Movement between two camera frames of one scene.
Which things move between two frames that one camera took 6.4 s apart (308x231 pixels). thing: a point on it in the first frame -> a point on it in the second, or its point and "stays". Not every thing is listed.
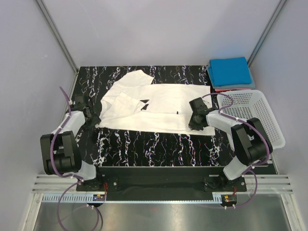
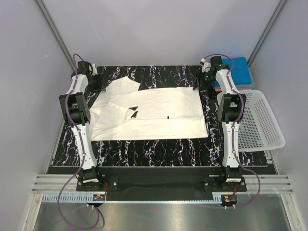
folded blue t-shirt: (230, 71) stays
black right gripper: (192, 125) -> (203, 86)
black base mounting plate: (162, 180) stays
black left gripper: (96, 120) -> (99, 86)
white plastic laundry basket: (249, 105) stays
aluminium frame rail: (43, 184) stays
